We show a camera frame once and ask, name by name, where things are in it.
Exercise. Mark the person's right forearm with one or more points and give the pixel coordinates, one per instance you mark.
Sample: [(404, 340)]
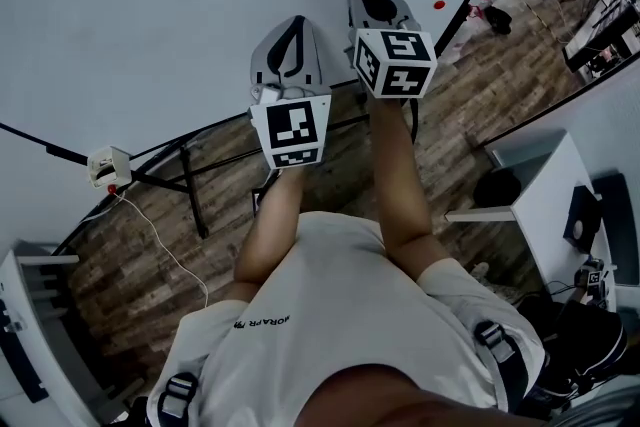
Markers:
[(400, 185)]

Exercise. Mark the white t-shirt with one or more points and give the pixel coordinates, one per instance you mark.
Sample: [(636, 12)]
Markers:
[(340, 305)]

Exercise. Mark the white whiteboard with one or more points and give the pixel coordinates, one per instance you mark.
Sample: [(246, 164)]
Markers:
[(150, 15)]

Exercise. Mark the small white module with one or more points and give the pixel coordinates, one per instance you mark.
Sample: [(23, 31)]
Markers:
[(266, 94)]

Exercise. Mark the black bag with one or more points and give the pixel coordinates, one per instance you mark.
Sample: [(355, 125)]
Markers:
[(498, 20)]

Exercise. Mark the white desk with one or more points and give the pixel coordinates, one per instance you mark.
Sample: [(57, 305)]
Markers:
[(545, 195)]

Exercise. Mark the dark blue mat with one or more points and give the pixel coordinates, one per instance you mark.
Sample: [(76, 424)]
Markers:
[(620, 230)]

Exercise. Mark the red round magnet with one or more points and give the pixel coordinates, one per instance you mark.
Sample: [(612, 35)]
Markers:
[(439, 5)]

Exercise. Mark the black backpack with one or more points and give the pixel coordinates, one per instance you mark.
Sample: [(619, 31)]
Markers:
[(580, 345)]

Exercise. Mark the black box device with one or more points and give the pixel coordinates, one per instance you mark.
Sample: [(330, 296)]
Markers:
[(582, 220)]

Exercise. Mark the white shelf unit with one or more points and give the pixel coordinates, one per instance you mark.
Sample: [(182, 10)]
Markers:
[(55, 340)]

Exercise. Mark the person's left forearm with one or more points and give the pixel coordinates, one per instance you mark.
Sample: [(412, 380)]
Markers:
[(270, 230)]

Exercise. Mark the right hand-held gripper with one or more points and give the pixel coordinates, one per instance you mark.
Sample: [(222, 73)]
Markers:
[(405, 60)]

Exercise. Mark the person's right leg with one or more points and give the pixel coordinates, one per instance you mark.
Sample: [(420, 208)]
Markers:
[(492, 282)]

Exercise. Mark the clear water jug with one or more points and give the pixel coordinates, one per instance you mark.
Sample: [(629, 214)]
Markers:
[(465, 35)]

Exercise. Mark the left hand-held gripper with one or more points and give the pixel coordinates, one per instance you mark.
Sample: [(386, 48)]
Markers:
[(292, 130)]

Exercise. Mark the black whiteboard stand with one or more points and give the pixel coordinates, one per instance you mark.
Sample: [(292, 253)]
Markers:
[(195, 195)]

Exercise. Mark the white box with red button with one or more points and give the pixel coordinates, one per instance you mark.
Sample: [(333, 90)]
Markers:
[(107, 165)]

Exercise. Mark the spare hand-held gripper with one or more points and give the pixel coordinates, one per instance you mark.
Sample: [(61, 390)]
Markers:
[(595, 280)]

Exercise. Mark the person's chin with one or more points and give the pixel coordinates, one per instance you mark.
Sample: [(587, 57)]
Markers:
[(400, 402)]

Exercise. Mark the black folding table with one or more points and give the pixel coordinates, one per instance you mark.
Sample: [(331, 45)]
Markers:
[(595, 35)]

